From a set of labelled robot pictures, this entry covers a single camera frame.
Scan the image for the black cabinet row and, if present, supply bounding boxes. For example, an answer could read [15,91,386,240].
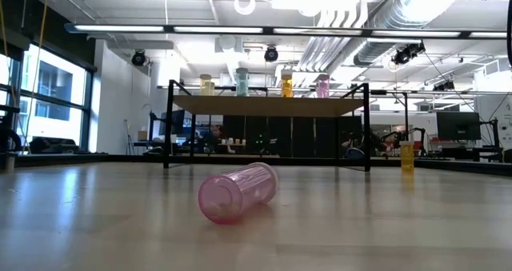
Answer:
[221,114,363,158]

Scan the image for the small black monitor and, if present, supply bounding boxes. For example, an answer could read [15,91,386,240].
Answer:
[158,109,187,137]

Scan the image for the person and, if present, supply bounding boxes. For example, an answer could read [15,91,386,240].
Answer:
[206,123,227,154]

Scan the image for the wooden shelf black metal frame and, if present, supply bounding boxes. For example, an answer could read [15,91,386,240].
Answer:
[162,78,371,173]

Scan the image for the pale hanging cord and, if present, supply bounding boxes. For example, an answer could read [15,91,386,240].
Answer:
[0,0,19,106]

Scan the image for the teal medicine bottle white cap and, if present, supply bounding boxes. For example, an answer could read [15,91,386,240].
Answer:
[235,66,250,98]

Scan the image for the silver ventilation duct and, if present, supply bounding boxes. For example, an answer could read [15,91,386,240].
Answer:
[351,0,465,67]

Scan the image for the black sofa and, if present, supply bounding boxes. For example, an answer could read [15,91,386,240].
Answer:
[28,136,80,155]

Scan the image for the pink medicine bottle white cap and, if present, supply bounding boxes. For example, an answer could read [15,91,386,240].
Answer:
[198,161,278,225]
[315,74,330,99]

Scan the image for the black ceiling track camera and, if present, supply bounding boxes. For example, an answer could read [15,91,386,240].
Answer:
[432,78,456,92]
[390,42,426,66]

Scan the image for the large black monitor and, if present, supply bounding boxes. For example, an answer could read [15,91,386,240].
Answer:
[435,110,482,141]

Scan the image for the yellow power cord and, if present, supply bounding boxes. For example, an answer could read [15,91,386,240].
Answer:
[22,0,51,154]

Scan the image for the black ceiling spotlight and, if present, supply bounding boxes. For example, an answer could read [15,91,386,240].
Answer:
[263,45,279,63]
[130,49,147,67]

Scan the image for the window wall black frames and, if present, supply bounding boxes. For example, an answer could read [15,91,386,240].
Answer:
[0,42,97,157]

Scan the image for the white ceiling ring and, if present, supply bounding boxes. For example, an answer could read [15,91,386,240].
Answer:
[233,0,257,17]

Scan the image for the orange medicine bottle white cap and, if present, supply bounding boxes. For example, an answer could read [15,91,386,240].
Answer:
[399,140,415,174]
[280,74,294,98]

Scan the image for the thin tripod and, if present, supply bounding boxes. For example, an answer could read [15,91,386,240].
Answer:
[122,118,136,156]

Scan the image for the long ceiling light strip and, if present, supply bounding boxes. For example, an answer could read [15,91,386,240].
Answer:
[63,22,508,40]

